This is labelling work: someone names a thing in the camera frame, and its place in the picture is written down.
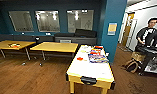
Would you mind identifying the man in dark shirt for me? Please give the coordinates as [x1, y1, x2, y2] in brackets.
[135, 17, 157, 53]

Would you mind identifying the brown backpack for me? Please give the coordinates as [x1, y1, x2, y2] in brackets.
[123, 51, 147, 74]

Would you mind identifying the interior glass window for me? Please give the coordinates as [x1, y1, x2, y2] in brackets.
[34, 9, 61, 33]
[66, 9, 95, 34]
[8, 10, 35, 33]

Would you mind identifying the orange plastic bowl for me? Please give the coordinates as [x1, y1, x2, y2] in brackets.
[76, 57, 85, 62]

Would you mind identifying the brown wooden door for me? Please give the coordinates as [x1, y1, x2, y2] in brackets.
[121, 12, 136, 47]

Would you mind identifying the yellow plastic bowl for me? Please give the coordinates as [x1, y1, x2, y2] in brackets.
[80, 49, 90, 54]

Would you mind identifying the small orange black item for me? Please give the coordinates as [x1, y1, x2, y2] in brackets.
[7, 43, 22, 50]

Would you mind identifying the yellow air hockey table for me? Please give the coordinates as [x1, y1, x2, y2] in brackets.
[65, 44, 116, 94]

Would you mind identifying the grey bench vent panel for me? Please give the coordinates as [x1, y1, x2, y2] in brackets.
[59, 39, 72, 44]

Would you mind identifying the yellow wall sign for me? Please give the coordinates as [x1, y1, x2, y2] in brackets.
[107, 22, 118, 36]

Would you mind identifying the long wooden table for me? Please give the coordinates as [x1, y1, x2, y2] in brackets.
[0, 39, 37, 66]
[29, 41, 80, 67]

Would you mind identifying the dark wall bench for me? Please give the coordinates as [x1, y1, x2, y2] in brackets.
[0, 28, 98, 46]

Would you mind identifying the red and black game box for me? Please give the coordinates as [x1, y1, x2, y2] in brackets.
[94, 45, 105, 50]

